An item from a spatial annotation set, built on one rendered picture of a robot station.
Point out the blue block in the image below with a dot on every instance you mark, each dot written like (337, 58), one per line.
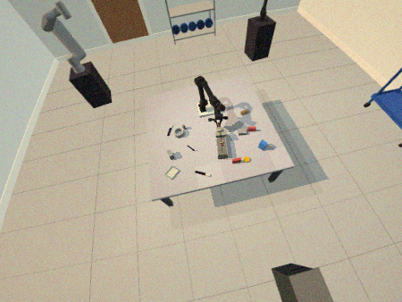
(262, 145)

